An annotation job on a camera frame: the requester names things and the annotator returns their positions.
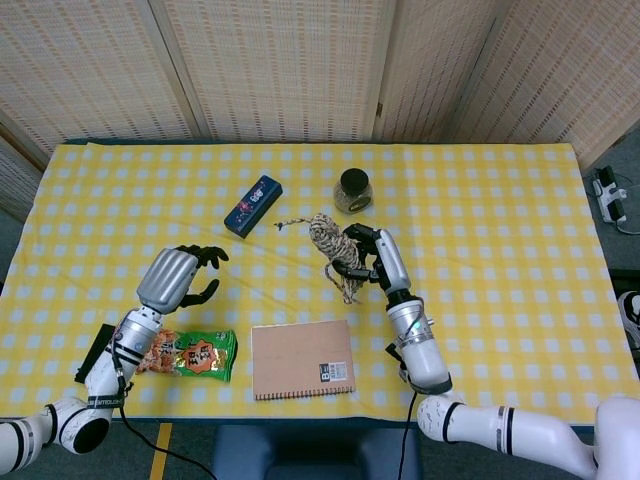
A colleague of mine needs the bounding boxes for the yellow white checkered tablecloth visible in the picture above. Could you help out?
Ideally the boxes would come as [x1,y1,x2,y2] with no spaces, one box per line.
[0,142,629,429]

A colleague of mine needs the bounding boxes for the speckled white black rope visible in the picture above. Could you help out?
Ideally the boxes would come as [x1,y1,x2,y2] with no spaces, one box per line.
[273,212,367,306]

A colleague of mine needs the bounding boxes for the white power strip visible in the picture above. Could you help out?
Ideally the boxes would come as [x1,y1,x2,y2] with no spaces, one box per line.
[592,167,629,224]

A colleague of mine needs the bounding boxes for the green snack bag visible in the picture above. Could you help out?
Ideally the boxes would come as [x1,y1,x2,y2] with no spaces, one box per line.
[134,327,239,385]

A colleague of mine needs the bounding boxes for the woven bamboo folding screen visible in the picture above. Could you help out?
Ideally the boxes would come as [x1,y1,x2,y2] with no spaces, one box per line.
[0,0,640,221]

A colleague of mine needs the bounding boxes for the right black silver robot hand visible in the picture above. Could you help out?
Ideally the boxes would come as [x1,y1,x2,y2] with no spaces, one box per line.
[333,223,413,297]

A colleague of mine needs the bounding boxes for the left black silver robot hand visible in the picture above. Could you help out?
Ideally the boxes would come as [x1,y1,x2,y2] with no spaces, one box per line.
[136,244,231,316]

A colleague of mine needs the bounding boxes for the kraft spiral notebook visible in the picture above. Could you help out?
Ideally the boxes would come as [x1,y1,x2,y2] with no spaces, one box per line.
[251,319,358,402]

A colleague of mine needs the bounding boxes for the black drawstring pouch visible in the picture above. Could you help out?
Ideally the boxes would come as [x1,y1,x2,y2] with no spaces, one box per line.
[73,323,120,386]

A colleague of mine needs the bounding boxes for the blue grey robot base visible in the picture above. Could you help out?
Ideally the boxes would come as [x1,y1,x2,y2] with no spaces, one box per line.
[209,424,422,480]

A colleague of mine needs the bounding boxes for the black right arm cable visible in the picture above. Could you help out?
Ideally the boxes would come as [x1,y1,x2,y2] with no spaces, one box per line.
[387,343,422,480]

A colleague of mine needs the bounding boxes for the glass jar with black lid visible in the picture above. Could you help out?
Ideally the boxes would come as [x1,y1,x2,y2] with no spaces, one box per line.
[333,168,375,216]

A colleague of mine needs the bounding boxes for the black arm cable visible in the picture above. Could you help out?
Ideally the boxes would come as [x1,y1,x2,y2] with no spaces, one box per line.
[110,339,219,480]
[387,343,422,480]

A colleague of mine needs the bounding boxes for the dark blue rectangular box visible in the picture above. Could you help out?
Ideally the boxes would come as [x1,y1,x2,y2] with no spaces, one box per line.
[223,175,284,241]

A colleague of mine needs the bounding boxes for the white black sneaker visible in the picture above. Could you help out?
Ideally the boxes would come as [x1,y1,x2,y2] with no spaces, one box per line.
[617,291,640,351]

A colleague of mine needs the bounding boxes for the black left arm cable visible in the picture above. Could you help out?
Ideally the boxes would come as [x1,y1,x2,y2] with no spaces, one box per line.
[110,339,219,480]

